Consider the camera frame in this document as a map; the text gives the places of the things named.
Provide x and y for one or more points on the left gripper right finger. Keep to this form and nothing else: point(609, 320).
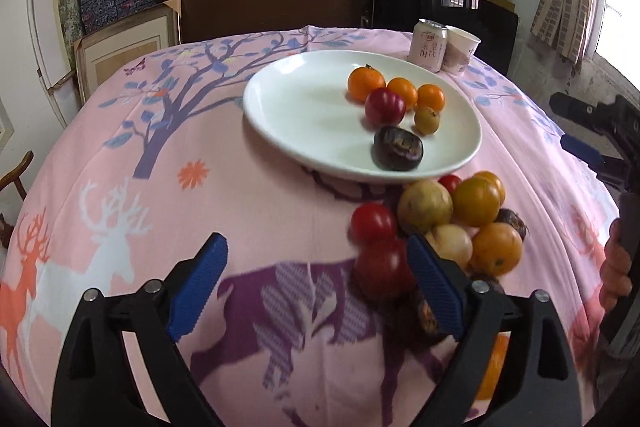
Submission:
point(538, 383)

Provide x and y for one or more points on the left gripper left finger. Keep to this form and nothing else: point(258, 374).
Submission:
point(94, 383)

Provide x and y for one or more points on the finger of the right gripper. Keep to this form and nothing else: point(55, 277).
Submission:
point(572, 109)
point(585, 150)

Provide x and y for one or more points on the orange persimmon with calyx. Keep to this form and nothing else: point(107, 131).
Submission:
point(497, 249)

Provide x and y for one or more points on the yellow orange persimmon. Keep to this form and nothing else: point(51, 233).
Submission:
point(476, 203)

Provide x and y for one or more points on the small red tomato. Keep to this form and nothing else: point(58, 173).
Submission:
point(450, 182)

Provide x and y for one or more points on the small brown longan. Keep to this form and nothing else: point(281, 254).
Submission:
point(426, 120)

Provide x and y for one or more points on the pale striped pepino melon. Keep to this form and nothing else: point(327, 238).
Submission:
point(451, 242)

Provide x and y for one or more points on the yellow passion fruit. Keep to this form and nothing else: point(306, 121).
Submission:
point(423, 205)

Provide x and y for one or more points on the large red plum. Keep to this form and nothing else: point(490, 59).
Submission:
point(382, 273)

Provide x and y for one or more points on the red cherry tomato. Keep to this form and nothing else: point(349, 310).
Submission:
point(372, 223)

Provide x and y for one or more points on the pale yellow round fruit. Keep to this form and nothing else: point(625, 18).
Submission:
point(495, 181)

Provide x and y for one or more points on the right hand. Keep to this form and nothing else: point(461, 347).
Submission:
point(614, 270)

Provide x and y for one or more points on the orange at table edge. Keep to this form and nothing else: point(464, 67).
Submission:
point(494, 368)

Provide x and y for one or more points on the white paper cup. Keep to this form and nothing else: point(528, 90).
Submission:
point(460, 48)

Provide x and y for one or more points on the right small orange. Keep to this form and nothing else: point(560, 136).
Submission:
point(430, 95)

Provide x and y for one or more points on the small orange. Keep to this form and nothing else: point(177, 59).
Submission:
point(405, 89)
point(430, 95)

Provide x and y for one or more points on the pink drink can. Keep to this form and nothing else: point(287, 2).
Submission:
point(428, 45)

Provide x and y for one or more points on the middle small orange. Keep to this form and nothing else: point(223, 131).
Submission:
point(405, 89)

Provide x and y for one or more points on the dark red plum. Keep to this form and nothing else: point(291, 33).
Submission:
point(384, 108)

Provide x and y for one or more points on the orange with stem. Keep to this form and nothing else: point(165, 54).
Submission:
point(362, 81)

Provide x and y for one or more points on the pink printed tablecloth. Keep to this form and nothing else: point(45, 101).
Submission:
point(160, 158)

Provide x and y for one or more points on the white oval plate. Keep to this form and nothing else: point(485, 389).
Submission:
point(299, 105)

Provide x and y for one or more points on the framed picture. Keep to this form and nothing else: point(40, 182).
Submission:
point(101, 54)

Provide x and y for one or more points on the dark wooden cabinet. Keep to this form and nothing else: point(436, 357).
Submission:
point(209, 19)

